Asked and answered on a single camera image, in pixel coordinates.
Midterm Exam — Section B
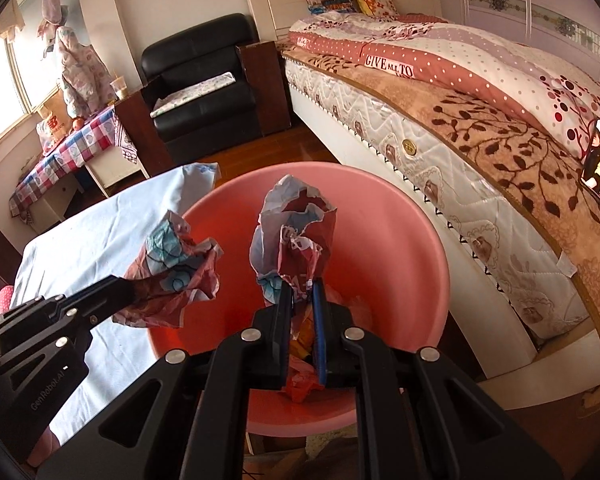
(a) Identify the pink dotted quilt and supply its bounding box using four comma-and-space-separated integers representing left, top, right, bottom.
289, 10, 600, 161

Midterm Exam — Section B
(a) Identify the pink plastic basin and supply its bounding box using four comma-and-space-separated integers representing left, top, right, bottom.
147, 161, 450, 436

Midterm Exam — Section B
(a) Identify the white bed frame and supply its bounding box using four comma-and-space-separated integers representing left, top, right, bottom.
290, 95, 600, 381

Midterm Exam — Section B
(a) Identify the pink hanging cloth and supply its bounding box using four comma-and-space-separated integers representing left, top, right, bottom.
40, 0, 72, 50

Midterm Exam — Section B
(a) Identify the brown paper shopping bag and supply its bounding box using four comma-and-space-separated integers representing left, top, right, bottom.
36, 94, 74, 149

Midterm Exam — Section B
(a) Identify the brown leaf-patterned blanket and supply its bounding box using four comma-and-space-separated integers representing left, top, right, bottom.
280, 42, 600, 391

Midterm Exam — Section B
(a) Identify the white drawer unit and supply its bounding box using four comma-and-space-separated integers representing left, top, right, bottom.
41, 175, 87, 227

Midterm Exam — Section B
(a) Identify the window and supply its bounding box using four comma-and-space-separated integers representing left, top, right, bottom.
0, 0, 88, 153

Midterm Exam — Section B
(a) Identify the floral padded jacket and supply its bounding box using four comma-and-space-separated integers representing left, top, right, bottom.
55, 25, 117, 117

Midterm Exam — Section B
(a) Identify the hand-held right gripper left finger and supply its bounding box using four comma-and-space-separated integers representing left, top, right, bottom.
37, 280, 295, 480

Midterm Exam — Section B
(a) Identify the pink blue paper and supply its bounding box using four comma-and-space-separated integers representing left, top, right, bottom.
250, 175, 338, 311
112, 212, 225, 328

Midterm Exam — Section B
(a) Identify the yellow floral pillow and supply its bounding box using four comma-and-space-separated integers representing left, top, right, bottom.
352, 0, 399, 18

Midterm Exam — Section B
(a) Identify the white seat cushion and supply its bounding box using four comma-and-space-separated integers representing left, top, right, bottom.
150, 72, 237, 118

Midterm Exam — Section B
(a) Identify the dark wooden side table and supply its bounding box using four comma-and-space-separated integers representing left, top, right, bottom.
115, 82, 181, 172
235, 40, 293, 136

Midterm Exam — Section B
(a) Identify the checked tablecloth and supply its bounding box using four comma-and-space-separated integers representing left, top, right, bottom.
9, 105, 142, 227

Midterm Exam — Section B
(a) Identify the light blue tablecloth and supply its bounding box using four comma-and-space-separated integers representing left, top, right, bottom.
10, 162, 221, 461

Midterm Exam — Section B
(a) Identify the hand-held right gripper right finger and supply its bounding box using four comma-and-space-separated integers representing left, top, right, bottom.
311, 280, 563, 480

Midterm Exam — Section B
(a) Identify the quilted white mattress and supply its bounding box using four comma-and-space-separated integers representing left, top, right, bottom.
284, 57, 578, 326

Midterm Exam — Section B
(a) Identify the white wardrobe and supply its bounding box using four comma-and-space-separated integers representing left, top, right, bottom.
454, 0, 600, 82

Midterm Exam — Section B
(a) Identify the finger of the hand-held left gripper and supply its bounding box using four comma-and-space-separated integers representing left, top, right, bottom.
10, 275, 137, 334

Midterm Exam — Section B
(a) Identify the black leather armchair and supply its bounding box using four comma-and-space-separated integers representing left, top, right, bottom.
141, 12, 263, 158

